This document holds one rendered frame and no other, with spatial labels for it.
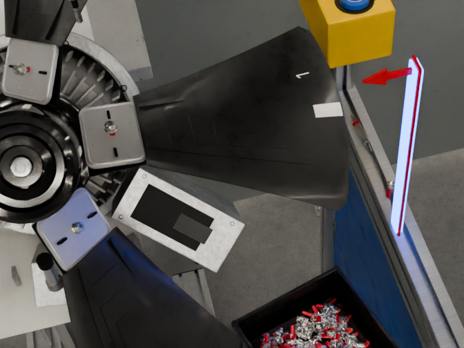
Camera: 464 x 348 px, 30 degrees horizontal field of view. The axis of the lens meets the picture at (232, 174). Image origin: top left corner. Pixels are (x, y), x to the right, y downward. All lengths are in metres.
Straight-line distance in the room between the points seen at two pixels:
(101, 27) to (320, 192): 0.74
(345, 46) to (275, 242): 1.09
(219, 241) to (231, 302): 1.11
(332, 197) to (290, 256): 1.30
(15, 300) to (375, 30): 0.63
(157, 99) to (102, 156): 0.10
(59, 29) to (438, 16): 1.24
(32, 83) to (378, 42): 0.54
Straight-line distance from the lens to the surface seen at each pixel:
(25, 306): 1.24
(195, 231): 1.07
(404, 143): 1.09
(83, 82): 1.05
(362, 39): 1.26
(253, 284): 2.20
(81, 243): 0.98
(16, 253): 1.22
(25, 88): 0.95
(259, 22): 1.85
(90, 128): 0.96
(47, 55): 0.93
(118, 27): 1.57
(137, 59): 1.51
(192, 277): 2.14
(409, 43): 2.04
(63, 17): 0.91
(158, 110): 0.97
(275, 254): 2.25
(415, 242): 1.24
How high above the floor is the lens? 1.89
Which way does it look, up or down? 52 degrees down
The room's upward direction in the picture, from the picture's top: 7 degrees counter-clockwise
